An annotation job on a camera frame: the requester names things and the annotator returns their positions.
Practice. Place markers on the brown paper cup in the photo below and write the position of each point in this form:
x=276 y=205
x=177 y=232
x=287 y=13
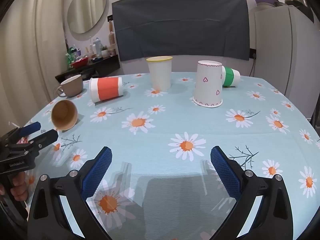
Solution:
x=65 y=116

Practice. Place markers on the small potted plant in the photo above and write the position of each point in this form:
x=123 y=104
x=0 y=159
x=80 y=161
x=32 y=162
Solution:
x=104 y=51

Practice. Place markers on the beige curtain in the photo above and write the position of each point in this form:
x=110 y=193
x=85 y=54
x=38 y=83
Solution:
x=27 y=55

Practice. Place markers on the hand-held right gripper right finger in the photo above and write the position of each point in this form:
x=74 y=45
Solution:
x=224 y=171

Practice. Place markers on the red bowl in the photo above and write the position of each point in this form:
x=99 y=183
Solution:
x=80 y=62

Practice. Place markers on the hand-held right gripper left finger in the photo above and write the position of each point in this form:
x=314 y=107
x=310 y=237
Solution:
x=98 y=171

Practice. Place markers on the dark side table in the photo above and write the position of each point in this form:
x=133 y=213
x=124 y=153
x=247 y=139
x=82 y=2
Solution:
x=105 y=66

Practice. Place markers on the black wall outlet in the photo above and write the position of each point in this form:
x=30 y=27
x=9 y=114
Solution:
x=253 y=53

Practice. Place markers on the blue daisy print tablecloth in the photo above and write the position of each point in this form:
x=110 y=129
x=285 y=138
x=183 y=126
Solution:
x=165 y=125

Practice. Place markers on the person's left hand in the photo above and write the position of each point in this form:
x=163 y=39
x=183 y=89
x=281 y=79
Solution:
x=20 y=188

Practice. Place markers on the orange banded paper cup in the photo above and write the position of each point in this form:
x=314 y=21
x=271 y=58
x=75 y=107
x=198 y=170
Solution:
x=107 y=88

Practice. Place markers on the white bottle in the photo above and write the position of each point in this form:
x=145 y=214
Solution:
x=97 y=46

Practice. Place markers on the white paper cup with hearts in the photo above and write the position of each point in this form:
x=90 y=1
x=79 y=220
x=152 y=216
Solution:
x=207 y=85

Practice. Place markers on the white cup with yellow rim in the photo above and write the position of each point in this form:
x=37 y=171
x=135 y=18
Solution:
x=160 y=75

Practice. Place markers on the oval wall mirror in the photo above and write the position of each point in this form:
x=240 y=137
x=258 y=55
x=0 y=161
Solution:
x=86 y=8

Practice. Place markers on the dark grey cloth cover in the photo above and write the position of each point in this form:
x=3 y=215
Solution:
x=180 y=25

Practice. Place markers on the white refrigerator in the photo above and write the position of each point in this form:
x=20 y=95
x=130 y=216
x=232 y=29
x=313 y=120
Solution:
x=277 y=45

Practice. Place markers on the green banded paper cup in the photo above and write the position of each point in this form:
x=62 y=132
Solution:
x=228 y=77

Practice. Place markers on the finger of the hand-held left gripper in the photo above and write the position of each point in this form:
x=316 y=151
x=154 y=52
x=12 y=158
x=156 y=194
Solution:
x=31 y=128
x=46 y=137

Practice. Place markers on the brown ceramic mug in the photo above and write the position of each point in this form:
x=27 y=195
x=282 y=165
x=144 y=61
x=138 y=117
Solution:
x=73 y=86

